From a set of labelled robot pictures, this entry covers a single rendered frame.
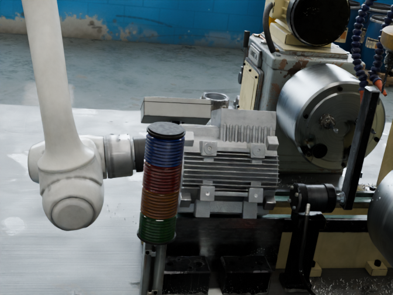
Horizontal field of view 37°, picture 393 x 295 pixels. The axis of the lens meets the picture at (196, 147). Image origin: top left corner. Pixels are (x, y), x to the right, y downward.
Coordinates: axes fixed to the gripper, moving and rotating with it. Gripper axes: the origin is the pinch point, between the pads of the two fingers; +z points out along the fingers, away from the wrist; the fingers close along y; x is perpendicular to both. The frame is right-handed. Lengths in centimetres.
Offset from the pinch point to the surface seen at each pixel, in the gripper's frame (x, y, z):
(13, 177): 20, 36, -52
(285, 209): 19.1, 3.2, 14.3
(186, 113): 0.4, 22.8, -5.5
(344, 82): -4.8, 21.7, 34.8
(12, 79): 94, 382, -102
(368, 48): 105, 442, 244
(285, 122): 8.2, 29.9, 22.3
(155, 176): -10.8, -32.5, -18.5
